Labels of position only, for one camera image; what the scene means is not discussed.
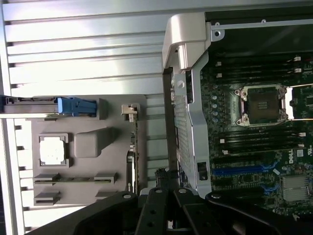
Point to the hard drive with blue caddy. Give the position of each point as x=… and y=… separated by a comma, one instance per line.
x=73, y=105

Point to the green RAM stick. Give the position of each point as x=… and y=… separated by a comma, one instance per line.
x=73, y=180

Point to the blue expansion slot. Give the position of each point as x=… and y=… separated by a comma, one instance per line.
x=234, y=171

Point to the silver chipset heatsink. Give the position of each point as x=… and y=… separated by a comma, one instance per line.
x=294, y=188

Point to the open black PC case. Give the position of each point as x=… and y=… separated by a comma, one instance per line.
x=190, y=122

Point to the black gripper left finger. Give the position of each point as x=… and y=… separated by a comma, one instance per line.
x=151, y=215

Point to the CPU socket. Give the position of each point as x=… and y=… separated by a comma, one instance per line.
x=261, y=105

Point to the silver CPU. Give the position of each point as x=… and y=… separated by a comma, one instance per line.
x=52, y=151

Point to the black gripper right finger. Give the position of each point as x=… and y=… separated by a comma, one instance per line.
x=195, y=215

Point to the grey parts rack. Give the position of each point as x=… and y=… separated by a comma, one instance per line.
x=97, y=171

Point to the green motherboard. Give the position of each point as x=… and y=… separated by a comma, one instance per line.
x=269, y=156

